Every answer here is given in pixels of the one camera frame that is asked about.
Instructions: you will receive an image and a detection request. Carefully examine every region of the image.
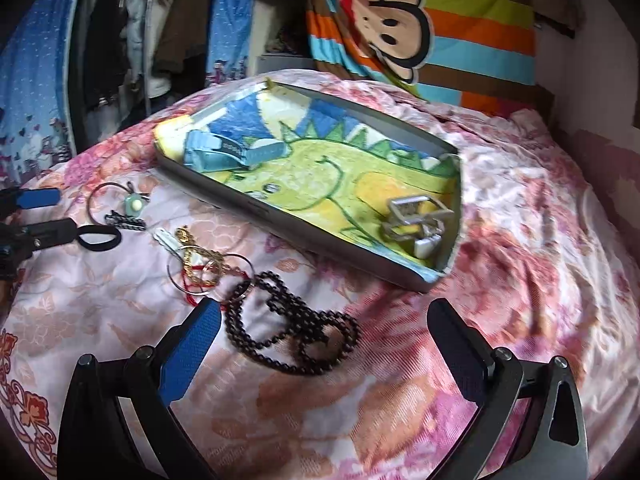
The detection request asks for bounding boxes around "silver metal hair clip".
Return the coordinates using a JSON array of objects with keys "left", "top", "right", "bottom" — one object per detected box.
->
[{"left": 152, "top": 227, "right": 188, "bottom": 253}]

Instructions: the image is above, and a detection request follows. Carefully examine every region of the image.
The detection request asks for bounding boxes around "pink floral blanket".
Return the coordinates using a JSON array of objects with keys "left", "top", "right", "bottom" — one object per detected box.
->
[{"left": 0, "top": 67, "right": 640, "bottom": 480}]

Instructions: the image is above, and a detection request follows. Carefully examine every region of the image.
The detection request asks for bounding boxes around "light blue wristwatch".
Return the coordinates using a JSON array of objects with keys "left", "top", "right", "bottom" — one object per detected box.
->
[{"left": 182, "top": 129, "right": 291, "bottom": 173}]

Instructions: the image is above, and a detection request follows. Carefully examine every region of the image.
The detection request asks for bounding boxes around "red string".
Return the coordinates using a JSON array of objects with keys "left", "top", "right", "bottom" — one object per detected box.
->
[{"left": 180, "top": 260, "right": 251, "bottom": 306}]

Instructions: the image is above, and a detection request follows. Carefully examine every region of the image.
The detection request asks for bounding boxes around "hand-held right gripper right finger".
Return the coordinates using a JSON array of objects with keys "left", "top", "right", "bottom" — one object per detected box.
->
[{"left": 427, "top": 298, "right": 591, "bottom": 480}]

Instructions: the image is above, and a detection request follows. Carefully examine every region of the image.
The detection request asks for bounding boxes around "blue dotted curtain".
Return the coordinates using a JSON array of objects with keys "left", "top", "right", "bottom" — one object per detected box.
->
[
  {"left": 0, "top": 0, "right": 91, "bottom": 181},
  {"left": 205, "top": 0, "right": 261, "bottom": 86}
]

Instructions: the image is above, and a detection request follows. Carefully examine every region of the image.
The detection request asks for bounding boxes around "thin silver hoop bangle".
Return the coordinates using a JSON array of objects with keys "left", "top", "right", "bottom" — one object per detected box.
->
[
  {"left": 167, "top": 247, "right": 223, "bottom": 295},
  {"left": 220, "top": 252, "right": 258, "bottom": 281}
]

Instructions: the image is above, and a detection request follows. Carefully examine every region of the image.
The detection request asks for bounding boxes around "dark wooden shelf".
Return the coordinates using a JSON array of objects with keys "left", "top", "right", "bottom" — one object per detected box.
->
[{"left": 530, "top": 0, "right": 586, "bottom": 38}]

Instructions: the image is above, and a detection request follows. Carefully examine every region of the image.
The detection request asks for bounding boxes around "brown cord pendant necklace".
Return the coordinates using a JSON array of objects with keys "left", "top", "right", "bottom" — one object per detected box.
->
[{"left": 87, "top": 180, "right": 151, "bottom": 223}]

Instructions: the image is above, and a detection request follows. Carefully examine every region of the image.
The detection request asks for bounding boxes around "brown hanging garment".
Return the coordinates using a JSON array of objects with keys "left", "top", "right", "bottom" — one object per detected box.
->
[{"left": 152, "top": 0, "right": 211, "bottom": 76}]

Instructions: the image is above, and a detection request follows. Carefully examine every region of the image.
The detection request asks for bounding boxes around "dark hanging jacket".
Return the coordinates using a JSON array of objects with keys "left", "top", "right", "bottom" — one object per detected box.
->
[{"left": 80, "top": 0, "right": 131, "bottom": 108}]

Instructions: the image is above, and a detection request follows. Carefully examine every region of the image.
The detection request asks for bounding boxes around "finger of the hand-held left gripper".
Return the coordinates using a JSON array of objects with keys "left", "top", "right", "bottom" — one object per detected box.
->
[
  {"left": 0, "top": 219, "right": 80, "bottom": 281},
  {"left": 0, "top": 187, "right": 62, "bottom": 221}
]

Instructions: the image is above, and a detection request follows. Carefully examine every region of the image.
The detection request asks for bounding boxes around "striped monkey blanket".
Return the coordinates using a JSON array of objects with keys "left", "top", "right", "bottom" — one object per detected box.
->
[{"left": 300, "top": 0, "right": 551, "bottom": 111}]

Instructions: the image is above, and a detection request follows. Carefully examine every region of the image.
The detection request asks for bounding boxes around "gold chain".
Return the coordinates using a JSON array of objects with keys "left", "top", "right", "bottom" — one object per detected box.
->
[{"left": 175, "top": 227, "right": 226, "bottom": 281}]

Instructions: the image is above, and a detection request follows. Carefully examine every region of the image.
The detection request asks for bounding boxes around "black bead necklace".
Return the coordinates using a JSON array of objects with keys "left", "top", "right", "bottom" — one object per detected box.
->
[{"left": 225, "top": 270, "right": 362, "bottom": 377}]

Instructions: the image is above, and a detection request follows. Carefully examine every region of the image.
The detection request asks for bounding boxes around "grey shallow tray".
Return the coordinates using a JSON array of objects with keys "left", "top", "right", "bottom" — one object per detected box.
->
[{"left": 152, "top": 76, "right": 463, "bottom": 293}]

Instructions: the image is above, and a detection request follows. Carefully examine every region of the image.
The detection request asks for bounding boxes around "black hair tie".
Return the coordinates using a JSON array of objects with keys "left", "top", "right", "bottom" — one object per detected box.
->
[{"left": 76, "top": 225, "right": 122, "bottom": 251}]

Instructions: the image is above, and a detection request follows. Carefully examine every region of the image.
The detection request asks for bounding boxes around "pale hanging garment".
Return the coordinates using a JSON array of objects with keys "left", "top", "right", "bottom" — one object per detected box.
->
[{"left": 122, "top": 0, "right": 173, "bottom": 98}]

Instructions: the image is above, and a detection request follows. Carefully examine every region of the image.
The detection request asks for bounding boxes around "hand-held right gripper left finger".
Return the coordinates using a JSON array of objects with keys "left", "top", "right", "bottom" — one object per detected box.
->
[{"left": 57, "top": 296, "right": 223, "bottom": 480}]

